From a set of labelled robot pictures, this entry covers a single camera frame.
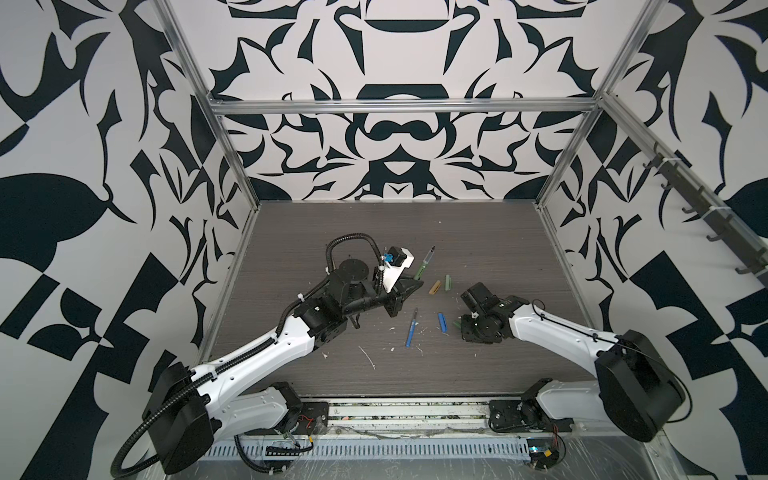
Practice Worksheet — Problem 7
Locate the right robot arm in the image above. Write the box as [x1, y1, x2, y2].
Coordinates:
[461, 283, 693, 442]

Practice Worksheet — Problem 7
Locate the blue pen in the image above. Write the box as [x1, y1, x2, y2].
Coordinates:
[405, 308, 419, 348]

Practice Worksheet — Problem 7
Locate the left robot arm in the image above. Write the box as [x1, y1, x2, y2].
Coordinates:
[110, 233, 424, 479]

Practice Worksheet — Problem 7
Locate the blue pen cap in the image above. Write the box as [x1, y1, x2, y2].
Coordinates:
[437, 312, 448, 333]

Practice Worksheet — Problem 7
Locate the dark green pen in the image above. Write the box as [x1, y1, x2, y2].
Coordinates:
[414, 246, 436, 280]

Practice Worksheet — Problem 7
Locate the perforated cable tray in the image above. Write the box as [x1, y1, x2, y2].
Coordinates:
[197, 437, 532, 462]

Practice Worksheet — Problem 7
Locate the metal hook rail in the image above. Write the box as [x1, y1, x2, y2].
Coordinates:
[643, 141, 767, 288]

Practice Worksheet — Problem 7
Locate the tan pen cap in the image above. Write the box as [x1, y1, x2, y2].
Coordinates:
[429, 280, 442, 295]

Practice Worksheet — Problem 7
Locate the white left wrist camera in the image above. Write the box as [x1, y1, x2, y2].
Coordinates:
[381, 246, 414, 293]

